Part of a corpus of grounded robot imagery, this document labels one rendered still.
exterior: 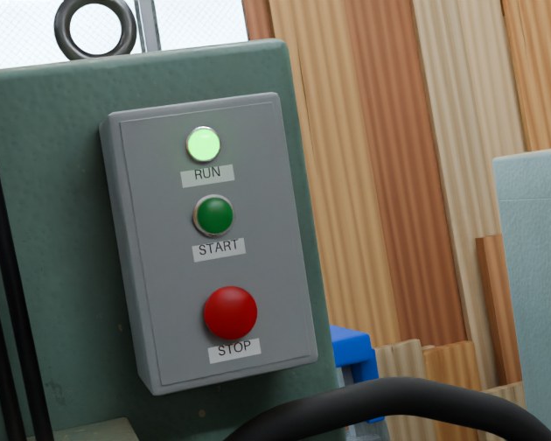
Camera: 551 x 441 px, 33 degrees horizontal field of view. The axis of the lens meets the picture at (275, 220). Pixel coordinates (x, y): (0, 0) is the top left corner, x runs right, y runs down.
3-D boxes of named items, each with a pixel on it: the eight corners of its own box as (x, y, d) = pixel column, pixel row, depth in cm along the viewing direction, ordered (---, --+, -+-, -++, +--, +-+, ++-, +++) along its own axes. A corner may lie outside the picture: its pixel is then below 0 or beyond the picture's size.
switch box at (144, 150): (138, 380, 58) (97, 122, 57) (291, 348, 61) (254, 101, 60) (152, 399, 52) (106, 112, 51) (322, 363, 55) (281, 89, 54)
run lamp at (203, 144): (188, 164, 52) (182, 129, 52) (222, 160, 53) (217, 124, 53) (190, 164, 52) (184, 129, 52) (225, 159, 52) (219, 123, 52)
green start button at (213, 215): (196, 240, 53) (189, 198, 52) (237, 233, 53) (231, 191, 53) (198, 240, 52) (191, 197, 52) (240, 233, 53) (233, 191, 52)
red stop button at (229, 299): (206, 342, 53) (198, 290, 53) (258, 332, 54) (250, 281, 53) (210, 345, 52) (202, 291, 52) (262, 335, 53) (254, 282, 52)
